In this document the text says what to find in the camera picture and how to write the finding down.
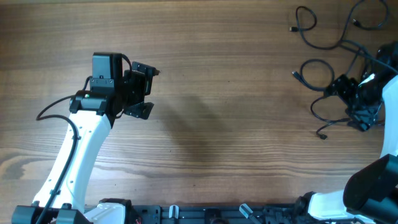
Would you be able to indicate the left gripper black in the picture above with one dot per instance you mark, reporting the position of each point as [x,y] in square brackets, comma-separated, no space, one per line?
[144,81]

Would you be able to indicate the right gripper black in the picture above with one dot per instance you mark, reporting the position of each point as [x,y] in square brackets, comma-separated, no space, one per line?
[364,118]

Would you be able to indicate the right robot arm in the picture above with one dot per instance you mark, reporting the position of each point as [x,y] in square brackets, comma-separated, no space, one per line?
[370,195]

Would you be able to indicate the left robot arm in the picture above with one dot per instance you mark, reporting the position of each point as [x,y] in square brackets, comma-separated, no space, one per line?
[116,87]

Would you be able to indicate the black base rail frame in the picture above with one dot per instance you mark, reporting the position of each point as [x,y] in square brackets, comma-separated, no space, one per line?
[154,214]

